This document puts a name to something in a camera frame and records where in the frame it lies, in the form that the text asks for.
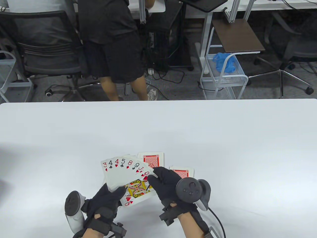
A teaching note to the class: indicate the black computer tower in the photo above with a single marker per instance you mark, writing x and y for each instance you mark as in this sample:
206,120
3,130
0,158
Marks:
173,32

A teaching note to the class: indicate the long aluminium profile post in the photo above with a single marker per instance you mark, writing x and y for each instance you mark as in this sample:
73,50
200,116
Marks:
127,89

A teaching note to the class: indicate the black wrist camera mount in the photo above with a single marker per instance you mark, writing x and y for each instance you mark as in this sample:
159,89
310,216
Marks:
118,229
169,214

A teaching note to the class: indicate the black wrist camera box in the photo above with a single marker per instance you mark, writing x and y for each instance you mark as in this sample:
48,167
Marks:
211,233

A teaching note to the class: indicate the dark grey right controller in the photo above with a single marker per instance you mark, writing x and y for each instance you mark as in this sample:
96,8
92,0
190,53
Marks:
189,189

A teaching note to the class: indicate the dark grey office chair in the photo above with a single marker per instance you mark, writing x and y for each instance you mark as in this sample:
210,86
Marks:
297,47

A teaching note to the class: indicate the person's right hand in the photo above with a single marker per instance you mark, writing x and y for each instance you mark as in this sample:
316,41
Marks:
166,183

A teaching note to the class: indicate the short aluminium profile post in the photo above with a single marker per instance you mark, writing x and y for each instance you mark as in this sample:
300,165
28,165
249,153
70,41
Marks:
234,12
248,10
142,12

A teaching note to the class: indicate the white office desk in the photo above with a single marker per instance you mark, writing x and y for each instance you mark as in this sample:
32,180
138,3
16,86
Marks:
260,7
156,6

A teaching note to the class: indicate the brown wooden board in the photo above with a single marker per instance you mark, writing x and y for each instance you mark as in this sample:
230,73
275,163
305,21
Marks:
235,37

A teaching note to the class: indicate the white metal rack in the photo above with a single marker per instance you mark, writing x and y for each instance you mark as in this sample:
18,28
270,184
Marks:
19,84

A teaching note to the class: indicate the white plug adapter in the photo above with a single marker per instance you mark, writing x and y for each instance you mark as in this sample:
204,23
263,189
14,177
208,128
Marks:
150,71

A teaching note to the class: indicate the person's left hand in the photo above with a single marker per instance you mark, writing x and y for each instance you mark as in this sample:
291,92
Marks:
101,203

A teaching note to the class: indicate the black mesh office chair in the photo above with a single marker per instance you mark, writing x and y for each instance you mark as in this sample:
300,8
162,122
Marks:
49,67

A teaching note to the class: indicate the black tray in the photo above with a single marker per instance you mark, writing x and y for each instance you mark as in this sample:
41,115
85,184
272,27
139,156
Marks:
205,5

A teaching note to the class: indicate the grey and white left controller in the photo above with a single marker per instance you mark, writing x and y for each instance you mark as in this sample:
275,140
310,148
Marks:
73,202

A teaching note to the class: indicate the person's left forearm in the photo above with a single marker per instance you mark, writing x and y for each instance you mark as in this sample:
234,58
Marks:
92,234

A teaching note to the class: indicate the blue plastic bag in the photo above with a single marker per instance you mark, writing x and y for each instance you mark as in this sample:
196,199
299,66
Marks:
224,63

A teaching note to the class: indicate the person's right forearm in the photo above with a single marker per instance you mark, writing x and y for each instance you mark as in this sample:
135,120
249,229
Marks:
190,226

